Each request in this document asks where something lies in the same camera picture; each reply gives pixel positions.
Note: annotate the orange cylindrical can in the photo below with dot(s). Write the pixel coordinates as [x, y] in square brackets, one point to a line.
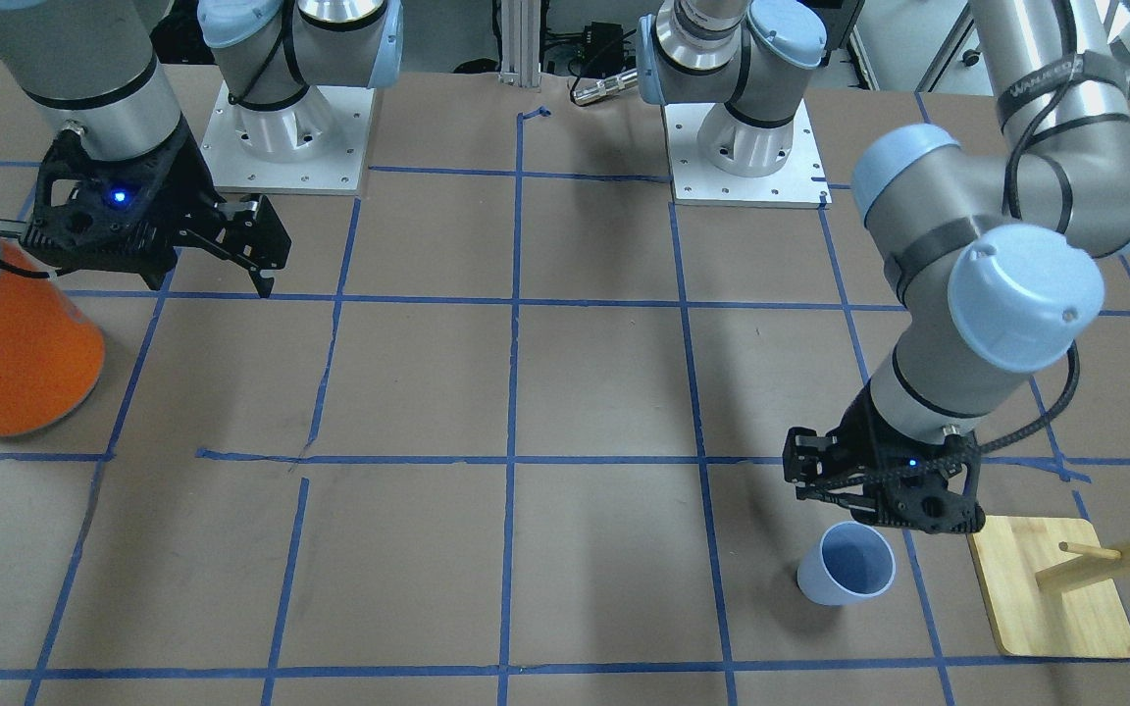
[51, 354]

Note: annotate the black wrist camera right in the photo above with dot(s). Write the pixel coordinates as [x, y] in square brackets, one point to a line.
[104, 215]

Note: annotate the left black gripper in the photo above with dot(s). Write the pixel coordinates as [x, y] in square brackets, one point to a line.
[856, 428]

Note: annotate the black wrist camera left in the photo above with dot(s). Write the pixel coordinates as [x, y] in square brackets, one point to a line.
[940, 495]

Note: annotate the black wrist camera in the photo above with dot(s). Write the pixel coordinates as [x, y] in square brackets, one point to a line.
[104, 215]
[940, 495]

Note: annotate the white paper cup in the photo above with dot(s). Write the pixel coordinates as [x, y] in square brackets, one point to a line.
[849, 563]

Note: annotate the aluminium frame post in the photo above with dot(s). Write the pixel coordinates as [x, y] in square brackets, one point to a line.
[520, 33]

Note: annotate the wooden mug stand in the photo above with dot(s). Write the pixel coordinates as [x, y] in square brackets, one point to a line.
[1056, 584]

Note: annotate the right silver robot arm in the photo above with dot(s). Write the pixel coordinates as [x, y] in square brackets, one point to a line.
[172, 121]

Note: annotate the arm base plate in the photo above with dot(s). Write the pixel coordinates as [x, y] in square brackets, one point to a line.
[718, 161]

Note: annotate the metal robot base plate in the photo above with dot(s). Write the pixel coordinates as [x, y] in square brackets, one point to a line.
[316, 147]

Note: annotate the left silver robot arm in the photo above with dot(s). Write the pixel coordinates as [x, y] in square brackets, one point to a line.
[996, 261]

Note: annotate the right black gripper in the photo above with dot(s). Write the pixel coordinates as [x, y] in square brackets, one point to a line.
[188, 182]

